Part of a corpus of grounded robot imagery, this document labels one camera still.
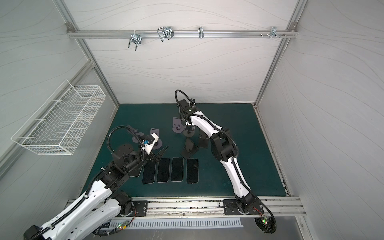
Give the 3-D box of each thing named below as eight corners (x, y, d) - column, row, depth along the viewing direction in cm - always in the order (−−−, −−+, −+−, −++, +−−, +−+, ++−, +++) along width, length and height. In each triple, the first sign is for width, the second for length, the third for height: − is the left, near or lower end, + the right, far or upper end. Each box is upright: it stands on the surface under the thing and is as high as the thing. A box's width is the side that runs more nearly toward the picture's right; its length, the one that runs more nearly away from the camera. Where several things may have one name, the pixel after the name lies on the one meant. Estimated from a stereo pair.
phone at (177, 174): (170, 181, 84) (169, 180, 82) (172, 158, 93) (172, 157, 91) (183, 181, 84) (182, 180, 82) (184, 159, 93) (184, 157, 91)
